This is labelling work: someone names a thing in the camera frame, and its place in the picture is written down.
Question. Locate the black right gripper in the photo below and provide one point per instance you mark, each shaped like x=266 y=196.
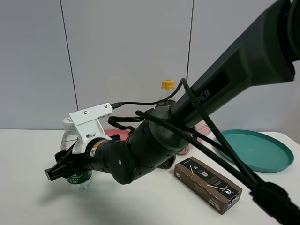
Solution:
x=95 y=158

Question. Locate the green label water bottle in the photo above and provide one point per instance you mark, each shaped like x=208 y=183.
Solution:
x=80 y=181

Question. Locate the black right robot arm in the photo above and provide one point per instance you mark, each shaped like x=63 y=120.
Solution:
x=129 y=148

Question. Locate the pink square plastic dish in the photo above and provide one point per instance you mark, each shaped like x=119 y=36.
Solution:
x=117 y=134

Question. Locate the cola bottle yellow cap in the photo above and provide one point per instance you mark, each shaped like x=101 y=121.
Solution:
x=167 y=88

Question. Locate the brown cardboard box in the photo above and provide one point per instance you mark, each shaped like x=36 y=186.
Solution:
x=214 y=188

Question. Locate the teal round plastic plate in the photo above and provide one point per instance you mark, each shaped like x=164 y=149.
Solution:
x=260 y=152

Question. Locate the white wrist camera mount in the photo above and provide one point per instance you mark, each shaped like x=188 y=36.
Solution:
x=88 y=126

